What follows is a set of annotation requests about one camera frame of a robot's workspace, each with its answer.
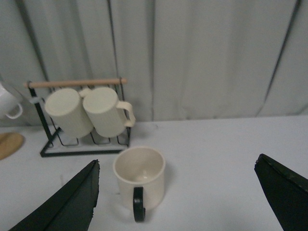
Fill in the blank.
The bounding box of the cream mug on rack right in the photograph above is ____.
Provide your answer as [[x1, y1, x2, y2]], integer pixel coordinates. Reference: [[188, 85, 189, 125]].
[[79, 87, 136, 138]]

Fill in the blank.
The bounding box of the wooden mug tree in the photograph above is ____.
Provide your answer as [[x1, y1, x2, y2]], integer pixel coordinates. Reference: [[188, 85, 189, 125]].
[[0, 132, 25, 160]]

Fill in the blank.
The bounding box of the cream mug black handle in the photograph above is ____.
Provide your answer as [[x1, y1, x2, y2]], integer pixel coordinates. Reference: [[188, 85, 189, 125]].
[[113, 147, 166, 223]]

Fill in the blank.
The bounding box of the cream mug on rack left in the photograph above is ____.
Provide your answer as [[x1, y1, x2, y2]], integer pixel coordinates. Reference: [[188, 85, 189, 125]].
[[45, 88, 94, 139]]

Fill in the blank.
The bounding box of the white mug on tree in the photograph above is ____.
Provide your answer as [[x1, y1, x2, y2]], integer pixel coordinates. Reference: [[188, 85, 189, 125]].
[[0, 82, 23, 119]]

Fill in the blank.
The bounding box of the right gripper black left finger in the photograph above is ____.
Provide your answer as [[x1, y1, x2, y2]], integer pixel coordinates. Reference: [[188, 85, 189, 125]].
[[11, 160, 100, 231]]

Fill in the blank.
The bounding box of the black wire mug rack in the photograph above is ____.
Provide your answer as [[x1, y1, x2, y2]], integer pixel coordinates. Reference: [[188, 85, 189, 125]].
[[24, 77, 135, 157]]

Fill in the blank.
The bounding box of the cream mug on rack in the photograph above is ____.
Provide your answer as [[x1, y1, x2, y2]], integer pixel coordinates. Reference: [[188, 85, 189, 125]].
[[45, 88, 94, 139], [79, 87, 136, 138]]

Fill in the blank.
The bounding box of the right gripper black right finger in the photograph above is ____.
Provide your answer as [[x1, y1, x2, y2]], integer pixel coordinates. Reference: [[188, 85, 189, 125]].
[[254, 154, 308, 231]]

